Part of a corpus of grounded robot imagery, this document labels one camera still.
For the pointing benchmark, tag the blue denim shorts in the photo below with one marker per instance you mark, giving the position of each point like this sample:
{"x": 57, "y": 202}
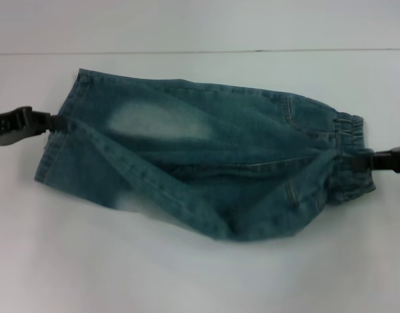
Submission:
{"x": 203, "y": 156}

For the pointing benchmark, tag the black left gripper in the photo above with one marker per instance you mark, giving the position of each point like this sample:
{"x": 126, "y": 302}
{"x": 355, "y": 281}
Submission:
{"x": 8, "y": 125}

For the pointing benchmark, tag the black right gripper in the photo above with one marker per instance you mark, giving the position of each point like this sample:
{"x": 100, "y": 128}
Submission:
{"x": 392, "y": 161}

